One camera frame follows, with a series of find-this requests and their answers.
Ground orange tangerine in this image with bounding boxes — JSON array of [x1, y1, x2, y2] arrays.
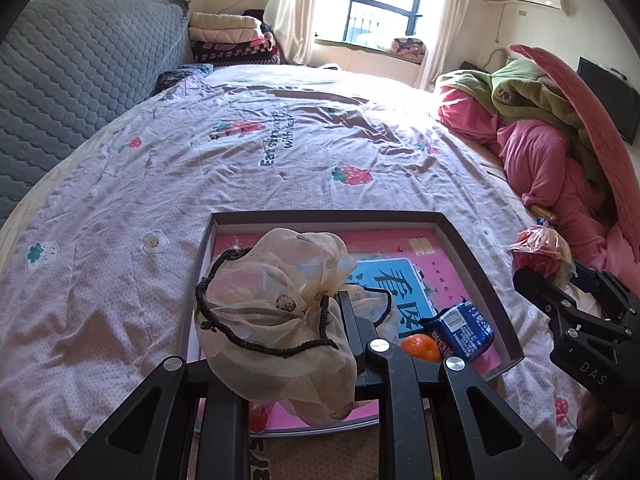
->
[[400, 334, 442, 363]]

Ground red apple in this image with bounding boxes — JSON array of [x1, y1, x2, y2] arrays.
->
[[506, 224, 576, 288]]

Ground cream mesh drawstring bag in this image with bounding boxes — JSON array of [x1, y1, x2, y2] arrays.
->
[[194, 228, 399, 427]]

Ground red blue snack bag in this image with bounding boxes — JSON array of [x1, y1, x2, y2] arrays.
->
[[248, 403, 273, 434]]

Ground blue snack packet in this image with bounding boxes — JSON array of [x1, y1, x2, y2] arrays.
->
[[420, 301, 495, 362]]

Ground orange wafer packet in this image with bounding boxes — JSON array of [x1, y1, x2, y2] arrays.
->
[[528, 205, 558, 223]]

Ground pink crumpled duvet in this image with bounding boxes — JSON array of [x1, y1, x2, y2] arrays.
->
[[437, 87, 639, 292]]

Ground grey shallow cardboard box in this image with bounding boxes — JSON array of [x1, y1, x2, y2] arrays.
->
[[180, 210, 525, 438]]

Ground pink strawberry print bedsheet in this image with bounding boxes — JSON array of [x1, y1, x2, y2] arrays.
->
[[1, 66, 584, 479]]

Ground green blanket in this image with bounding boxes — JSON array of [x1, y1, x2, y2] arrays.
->
[[436, 58, 605, 186]]

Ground folded cloth on windowsill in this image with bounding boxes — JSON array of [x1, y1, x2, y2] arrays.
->
[[390, 37, 427, 63]]

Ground cream right curtain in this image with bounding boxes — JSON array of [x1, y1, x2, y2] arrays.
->
[[413, 0, 470, 90]]

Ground cream curtain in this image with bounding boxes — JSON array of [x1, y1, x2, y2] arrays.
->
[[413, 0, 470, 90], [264, 0, 317, 65]]

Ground grey quilted headboard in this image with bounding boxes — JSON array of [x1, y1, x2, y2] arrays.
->
[[1, 0, 191, 220]]

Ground stack of folded blankets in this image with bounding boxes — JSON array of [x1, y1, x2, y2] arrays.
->
[[188, 13, 281, 66]]

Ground cream left curtain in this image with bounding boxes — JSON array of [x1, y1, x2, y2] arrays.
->
[[264, 0, 317, 65]]

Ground black wall television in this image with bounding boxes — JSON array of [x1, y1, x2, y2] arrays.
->
[[577, 58, 640, 145]]

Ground window with dark frame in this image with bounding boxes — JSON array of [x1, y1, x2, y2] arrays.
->
[[314, 0, 422, 50]]

